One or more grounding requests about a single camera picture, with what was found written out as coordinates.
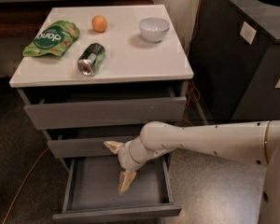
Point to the orange fruit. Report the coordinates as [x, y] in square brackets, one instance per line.
[99, 23]

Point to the grey middle drawer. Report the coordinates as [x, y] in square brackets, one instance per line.
[89, 142]

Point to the grey bottom drawer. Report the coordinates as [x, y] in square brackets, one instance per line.
[92, 194]

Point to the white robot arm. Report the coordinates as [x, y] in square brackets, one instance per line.
[246, 142]

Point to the grey drawer cabinet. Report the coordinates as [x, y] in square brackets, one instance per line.
[131, 63]

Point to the grey top drawer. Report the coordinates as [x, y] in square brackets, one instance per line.
[51, 108]

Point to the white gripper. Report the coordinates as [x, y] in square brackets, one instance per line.
[125, 158]

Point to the white bowl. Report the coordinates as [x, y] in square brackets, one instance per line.
[154, 29]

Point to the dark waste bin cabinet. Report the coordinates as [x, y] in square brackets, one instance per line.
[237, 80]

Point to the green soda can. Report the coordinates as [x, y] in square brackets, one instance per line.
[88, 63]

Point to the grey drawer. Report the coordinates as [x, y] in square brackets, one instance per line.
[51, 108]
[92, 194]
[89, 142]

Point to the green snack bag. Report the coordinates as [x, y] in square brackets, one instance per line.
[55, 40]

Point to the white label sticker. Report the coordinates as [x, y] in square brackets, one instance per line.
[248, 33]

